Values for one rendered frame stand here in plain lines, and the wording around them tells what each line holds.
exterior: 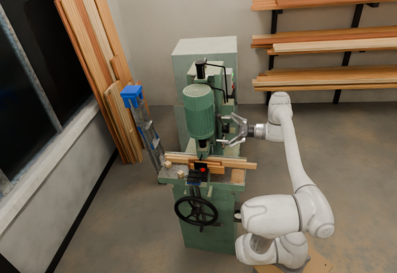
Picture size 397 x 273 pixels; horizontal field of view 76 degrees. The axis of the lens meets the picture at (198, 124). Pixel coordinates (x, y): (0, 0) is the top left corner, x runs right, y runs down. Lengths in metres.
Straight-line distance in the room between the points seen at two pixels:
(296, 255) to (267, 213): 0.65
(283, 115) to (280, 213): 0.52
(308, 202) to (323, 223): 0.08
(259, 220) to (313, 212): 0.19
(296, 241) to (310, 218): 0.55
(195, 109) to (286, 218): 0.79
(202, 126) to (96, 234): 1.74
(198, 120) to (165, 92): 2.78
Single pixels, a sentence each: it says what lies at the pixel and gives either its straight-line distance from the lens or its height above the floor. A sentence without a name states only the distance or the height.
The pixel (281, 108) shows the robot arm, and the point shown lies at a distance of 1.35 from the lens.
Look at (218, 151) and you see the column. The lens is 2.02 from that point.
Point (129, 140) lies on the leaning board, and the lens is 3.19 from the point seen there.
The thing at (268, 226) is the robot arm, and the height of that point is 1.38.
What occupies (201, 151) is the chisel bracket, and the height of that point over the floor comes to 1.07.
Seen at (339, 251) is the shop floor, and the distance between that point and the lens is 2.67.
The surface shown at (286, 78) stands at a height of 0.63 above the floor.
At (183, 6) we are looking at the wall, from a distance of 3.75.
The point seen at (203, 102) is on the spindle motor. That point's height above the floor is 1.46.
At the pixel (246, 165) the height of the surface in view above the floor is 0.93.
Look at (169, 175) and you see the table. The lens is 1.84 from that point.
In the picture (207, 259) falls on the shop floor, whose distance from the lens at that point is 2.48.
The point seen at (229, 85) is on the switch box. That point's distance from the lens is 1.78.
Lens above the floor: 2.21
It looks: 35 degrees down
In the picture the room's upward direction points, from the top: 6 degrees counter-clockwise
